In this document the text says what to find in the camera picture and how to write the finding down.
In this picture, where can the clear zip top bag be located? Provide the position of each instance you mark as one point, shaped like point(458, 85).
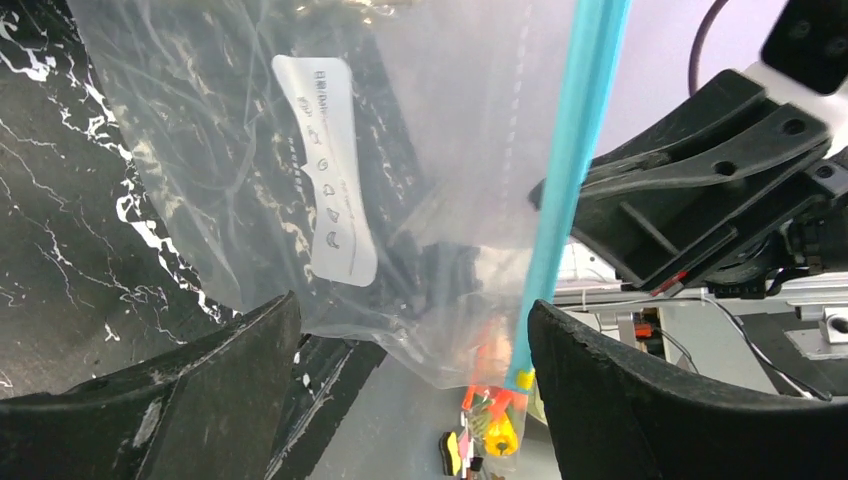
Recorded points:
point(409, 170)

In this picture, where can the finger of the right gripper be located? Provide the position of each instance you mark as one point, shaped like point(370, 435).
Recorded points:
point(730, 129)
point(658, 241)

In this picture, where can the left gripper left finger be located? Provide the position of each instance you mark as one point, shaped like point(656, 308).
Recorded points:
point(206, 410)

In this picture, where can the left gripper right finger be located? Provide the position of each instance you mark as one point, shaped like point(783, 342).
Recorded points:
point(614, 412)

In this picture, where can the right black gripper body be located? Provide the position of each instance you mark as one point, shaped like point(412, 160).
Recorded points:
point(811, 244)

